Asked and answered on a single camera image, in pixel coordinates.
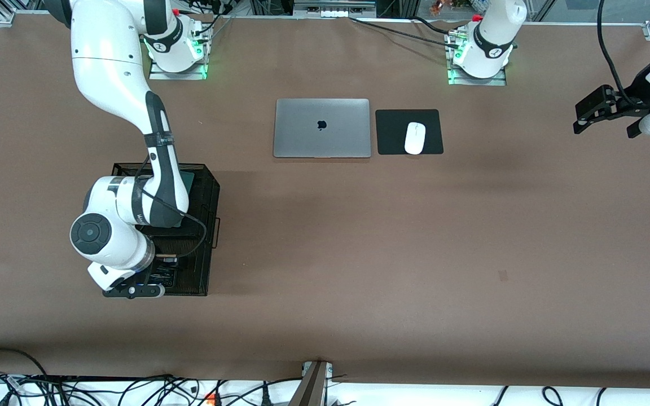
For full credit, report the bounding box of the white computer mouse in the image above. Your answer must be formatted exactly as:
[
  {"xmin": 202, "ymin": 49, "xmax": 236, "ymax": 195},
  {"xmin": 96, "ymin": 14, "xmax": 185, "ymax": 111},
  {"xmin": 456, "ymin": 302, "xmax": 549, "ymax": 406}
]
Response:
[{"xmin": 404, "ymin": 122, "xmax": 427, "ymax": 155}]

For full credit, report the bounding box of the black mouse pad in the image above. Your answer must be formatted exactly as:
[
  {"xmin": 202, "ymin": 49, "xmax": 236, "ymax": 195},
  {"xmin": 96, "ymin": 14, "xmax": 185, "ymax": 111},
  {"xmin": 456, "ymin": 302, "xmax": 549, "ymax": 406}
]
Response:
[{"xmin": 375, "ymin": 109, "xmax": 445, "ymax": 156}]

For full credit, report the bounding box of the silver closed laptop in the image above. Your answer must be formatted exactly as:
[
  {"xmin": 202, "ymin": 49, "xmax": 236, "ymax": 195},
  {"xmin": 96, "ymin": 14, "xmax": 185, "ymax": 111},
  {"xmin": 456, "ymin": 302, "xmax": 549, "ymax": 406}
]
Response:
[{"xmin": 273, "ymin": 98, "xmax": 372, "ymax": 159}]

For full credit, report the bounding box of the white power strip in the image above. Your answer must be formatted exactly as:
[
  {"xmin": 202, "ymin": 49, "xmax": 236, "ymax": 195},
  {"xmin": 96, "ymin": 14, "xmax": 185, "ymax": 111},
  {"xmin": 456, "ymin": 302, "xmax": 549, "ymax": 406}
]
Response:
[{"xmin": 293, "ymin": 2, "xmax": 377, "ymax": 19}]

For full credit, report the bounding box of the black wire mesh basket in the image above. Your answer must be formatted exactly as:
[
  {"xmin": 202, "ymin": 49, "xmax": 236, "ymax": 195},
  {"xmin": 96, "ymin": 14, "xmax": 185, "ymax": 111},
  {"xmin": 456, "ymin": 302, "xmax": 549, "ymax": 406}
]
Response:
[{"xmin": 98, "ymin": 162, "xmax": 221, "ymax": 297}]

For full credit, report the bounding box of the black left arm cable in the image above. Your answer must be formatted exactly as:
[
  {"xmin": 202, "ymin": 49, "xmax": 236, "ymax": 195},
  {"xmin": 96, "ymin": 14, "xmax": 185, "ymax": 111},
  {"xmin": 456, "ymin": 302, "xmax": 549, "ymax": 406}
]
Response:
[{"xmin": 596, "ymin": 0, "xmax": 642, "ymax": 111}]

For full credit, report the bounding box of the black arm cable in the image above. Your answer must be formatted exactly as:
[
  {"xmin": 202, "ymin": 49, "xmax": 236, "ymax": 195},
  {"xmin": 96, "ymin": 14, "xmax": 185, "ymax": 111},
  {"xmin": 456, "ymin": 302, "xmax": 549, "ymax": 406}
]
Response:
[
  {"xmin": 596, "ymin": 0, "xmax": 642, "ymax": 111},
  {"xmin": 133, "ymin": 152, "xmax": 208, "ymax": 261}
]

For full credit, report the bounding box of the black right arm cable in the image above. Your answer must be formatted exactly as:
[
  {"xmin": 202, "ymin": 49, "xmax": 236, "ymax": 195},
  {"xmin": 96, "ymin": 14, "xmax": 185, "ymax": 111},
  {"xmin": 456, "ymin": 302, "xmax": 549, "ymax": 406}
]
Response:
[{"xmin": 133, "ymin": 152, "xmax": 208, "ymax": 261}]

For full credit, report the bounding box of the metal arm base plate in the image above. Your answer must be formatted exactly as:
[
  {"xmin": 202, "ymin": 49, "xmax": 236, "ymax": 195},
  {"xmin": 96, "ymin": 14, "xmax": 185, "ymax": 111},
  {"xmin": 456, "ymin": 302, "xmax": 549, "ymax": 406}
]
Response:
[
  {"xmin": 447, "ymin": 65, "xmax": 508, "ymax": 87},
  {"xmin": 149, "ymin": 56, "xmax": 209, "ymax": 81}
]

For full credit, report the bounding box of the black cable tangle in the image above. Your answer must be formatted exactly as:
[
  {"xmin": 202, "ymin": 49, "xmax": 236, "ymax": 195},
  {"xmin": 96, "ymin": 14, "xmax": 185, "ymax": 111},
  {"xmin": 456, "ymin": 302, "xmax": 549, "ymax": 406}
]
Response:
[{"xmin": 0, "ymin": 369, "xmax": 359, "ymax": 406}]

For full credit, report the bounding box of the thick black arched cable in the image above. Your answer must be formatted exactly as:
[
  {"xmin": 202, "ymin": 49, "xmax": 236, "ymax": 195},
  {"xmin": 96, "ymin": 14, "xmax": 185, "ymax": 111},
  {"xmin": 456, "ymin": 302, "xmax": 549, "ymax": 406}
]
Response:
[{"xmin": 0, "ymin": 347, "xmax": 50, "ymax": 379}]

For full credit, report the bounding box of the short black table cable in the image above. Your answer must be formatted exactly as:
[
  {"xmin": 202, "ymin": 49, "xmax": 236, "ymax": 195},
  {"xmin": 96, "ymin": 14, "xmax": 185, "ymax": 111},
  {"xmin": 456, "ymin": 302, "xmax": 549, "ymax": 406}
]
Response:
[{"xmin": 411, "ymin": 16, "xmax": 453, "ymax": 34}]

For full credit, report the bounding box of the aluminium camera post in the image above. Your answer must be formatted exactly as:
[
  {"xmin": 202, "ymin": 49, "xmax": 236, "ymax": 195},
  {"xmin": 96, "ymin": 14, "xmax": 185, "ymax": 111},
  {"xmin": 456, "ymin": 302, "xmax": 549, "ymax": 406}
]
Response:
[{"xmin": 288, "ymin": 361, "xmax": 335, "ymax": 406}]

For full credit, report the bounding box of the long black table cable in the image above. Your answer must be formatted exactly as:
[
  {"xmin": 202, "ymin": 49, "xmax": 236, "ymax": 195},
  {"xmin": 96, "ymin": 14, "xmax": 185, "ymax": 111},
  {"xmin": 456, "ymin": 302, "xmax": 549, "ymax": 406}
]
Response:
[{"xmin": 349, "ymin": 17, "xmax": 462, "ymax": 48}]

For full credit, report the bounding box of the thin black cable bundle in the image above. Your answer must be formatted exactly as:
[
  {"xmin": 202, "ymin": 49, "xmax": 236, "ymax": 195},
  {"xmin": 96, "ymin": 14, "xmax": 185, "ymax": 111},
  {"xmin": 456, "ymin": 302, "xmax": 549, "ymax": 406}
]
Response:
[{"xmin": 190, "ymin": 0, "xmax": 236, "ymax": 46}]

